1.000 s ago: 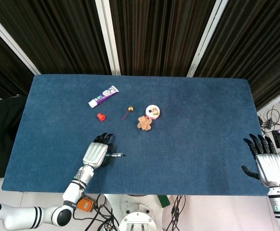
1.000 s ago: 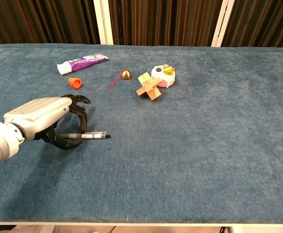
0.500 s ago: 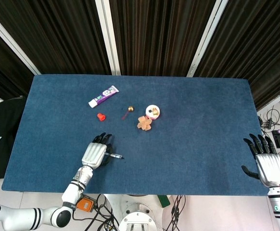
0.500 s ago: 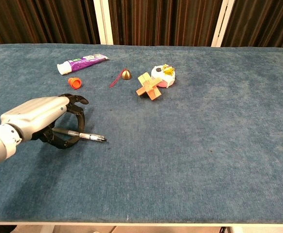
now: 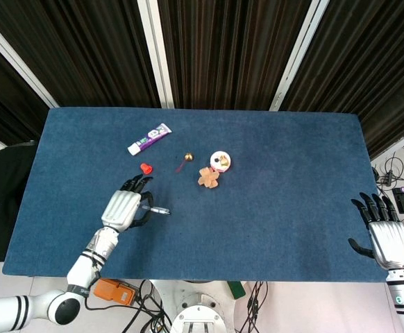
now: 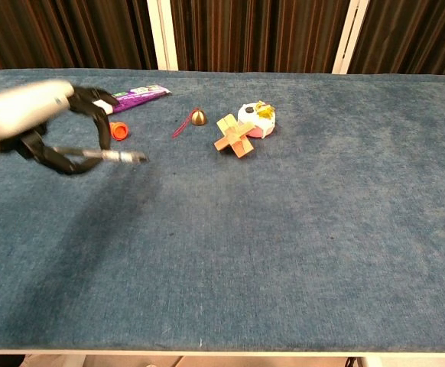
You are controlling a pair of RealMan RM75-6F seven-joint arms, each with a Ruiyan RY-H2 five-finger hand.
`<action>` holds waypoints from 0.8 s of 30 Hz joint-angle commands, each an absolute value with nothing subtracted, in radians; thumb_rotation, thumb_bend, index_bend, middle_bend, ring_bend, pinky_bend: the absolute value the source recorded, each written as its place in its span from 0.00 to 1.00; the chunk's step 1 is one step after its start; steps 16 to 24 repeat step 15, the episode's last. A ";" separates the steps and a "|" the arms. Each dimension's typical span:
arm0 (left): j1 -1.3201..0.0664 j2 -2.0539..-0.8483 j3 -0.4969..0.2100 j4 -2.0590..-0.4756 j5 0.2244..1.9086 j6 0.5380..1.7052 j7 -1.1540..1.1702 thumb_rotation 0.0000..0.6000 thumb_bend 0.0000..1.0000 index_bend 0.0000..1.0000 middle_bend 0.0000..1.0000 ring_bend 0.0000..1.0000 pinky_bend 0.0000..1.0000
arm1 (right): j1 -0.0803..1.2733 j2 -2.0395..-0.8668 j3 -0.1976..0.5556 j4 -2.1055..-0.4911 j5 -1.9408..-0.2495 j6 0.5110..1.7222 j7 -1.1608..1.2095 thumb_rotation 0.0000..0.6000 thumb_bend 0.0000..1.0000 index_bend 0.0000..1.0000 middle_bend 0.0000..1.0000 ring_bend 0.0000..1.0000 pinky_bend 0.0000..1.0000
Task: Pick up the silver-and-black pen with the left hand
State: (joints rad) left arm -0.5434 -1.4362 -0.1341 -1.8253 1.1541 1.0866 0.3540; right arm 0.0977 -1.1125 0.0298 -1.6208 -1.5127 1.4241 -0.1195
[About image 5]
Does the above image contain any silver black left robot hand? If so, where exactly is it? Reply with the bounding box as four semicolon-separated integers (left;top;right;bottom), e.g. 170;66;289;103
100;175;155;234

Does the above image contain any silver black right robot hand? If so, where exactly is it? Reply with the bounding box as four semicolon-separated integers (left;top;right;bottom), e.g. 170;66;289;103
348;192;404;270

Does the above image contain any black and clear pen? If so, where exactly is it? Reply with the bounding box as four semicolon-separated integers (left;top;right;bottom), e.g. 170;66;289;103
141;205;171;216

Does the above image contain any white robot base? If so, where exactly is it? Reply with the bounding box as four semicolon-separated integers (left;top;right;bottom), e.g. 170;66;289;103
170;279;248;333

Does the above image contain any purple and white toothpaste tube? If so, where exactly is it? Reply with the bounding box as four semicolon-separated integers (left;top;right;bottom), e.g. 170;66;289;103
127;123;172;155

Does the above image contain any orange box with button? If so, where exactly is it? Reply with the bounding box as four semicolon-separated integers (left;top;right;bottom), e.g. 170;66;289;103
93;278;137;307

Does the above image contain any wooden burr puzzle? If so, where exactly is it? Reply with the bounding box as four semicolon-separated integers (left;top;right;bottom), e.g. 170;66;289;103
197;166;221;190

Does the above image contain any black cloth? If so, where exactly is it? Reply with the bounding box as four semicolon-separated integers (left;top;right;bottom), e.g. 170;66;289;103
0;140;38;263

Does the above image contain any blue velvet table cloth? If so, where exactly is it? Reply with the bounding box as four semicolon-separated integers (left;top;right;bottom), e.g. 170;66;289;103
2;107;389;282

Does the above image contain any green block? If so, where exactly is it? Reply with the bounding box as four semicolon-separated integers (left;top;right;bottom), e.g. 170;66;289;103
226;280;246;300

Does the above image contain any dark brown curtain panel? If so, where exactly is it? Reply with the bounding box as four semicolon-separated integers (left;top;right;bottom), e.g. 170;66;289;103
0;0;161;108
156;0;314;111
0;41;50;146
278;0;404;159

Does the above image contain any black cable bundle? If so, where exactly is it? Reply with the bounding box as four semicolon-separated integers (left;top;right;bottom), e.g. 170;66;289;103
83;279;174;333
371;142;404;190
238;280;271;333

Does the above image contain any brass bell with red string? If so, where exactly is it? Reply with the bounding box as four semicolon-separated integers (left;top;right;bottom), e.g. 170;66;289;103
175;152;195;173

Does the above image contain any white frame post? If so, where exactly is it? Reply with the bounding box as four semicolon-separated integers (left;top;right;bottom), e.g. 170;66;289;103
137;0;174;109
0;10;60;108
269;0;324;112

